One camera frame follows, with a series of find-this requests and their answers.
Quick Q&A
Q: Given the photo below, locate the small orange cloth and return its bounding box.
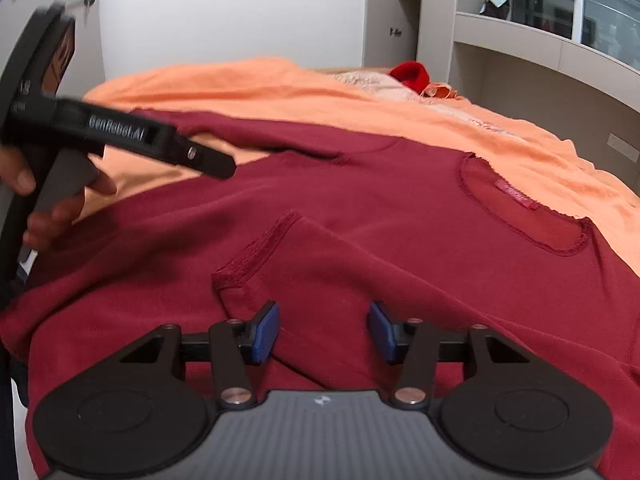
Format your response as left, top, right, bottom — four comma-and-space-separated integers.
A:
419, 82, 460, 101

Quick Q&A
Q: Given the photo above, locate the dark red shirt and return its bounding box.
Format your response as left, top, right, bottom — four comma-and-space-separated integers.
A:
0, 109, 640, 480

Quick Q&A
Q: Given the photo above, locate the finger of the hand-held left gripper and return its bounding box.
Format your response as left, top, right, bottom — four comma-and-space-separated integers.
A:
167, 130, 237, 181

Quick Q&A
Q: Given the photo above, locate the bright red cloth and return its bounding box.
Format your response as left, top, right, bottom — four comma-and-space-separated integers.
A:
389, 61, 432, 95

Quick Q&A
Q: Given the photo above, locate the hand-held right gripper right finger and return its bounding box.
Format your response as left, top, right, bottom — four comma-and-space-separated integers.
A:
366, 301, 531, 407

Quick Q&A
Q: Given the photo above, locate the beige lace cloth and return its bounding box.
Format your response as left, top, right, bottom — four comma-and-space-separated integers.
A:
327, 71, 521, 136

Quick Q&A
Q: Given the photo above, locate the orange blanket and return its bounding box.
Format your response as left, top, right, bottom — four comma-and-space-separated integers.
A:
82, 57, 640, 281

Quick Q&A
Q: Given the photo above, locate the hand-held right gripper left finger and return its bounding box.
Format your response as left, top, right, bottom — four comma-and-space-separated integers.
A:
117, 301, 280, 408

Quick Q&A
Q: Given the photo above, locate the wall socket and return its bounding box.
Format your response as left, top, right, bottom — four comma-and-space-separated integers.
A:
606, 132, 639, 164

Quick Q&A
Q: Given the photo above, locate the window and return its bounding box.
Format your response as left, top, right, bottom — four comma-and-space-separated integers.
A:
512, 0, 640, 70

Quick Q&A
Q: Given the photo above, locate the grey window ledge unit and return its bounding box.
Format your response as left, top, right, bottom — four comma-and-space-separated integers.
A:
452, 10, 640, 128

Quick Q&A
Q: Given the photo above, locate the person's left hand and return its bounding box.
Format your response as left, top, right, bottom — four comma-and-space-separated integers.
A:
0, 145, 118, 252

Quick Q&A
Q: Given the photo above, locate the grey cabinet with knobs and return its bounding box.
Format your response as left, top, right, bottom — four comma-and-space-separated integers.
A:
362, 0, 457, 70

